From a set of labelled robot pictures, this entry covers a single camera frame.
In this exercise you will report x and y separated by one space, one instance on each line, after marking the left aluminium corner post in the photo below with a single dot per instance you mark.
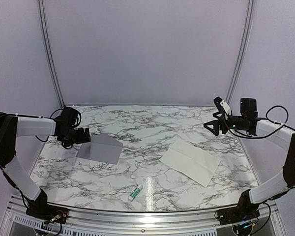
48 51

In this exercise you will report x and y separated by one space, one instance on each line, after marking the right aluminium corner post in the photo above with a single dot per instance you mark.
242 49

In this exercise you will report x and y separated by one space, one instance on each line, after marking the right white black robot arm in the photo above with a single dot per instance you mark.
248 125

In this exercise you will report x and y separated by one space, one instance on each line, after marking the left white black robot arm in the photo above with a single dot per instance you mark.
65 127

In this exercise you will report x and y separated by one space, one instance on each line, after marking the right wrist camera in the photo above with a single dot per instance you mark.
222 105

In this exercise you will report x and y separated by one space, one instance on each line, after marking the green white glue stick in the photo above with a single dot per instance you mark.
135 193

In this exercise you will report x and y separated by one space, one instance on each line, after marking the aluminium corner post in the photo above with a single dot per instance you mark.
48 51
242 49

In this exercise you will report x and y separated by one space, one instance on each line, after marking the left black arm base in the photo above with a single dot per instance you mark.
48 215

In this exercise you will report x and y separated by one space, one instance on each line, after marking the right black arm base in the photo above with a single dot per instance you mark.
232 215

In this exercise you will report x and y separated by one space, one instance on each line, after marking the grey paper envelope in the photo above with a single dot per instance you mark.
102 148

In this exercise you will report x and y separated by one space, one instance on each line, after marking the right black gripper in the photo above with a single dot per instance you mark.
216 123

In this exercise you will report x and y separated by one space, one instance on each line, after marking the aluminium front table rail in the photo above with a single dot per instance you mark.
91 222

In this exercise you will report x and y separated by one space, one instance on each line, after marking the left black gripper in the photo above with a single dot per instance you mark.
81 138

